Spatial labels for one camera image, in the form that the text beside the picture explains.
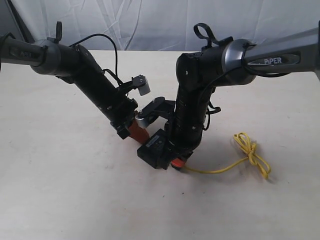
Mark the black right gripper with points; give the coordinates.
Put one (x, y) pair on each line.
(187, 126)

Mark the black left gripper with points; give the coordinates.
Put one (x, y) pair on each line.
(116, 106)

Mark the small black box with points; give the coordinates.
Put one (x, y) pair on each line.
(157, 151)

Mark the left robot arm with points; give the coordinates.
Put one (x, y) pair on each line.
(76, 65)

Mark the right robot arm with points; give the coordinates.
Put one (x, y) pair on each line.
(229, 62)

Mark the white backdrop curtain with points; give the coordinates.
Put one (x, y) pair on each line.
(165, 25)

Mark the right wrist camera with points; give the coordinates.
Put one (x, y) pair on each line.
(158, 107)

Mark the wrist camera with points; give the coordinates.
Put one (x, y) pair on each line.
(158, 107)
(139, 83)

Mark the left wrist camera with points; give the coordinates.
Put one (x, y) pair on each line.
(139, 83)

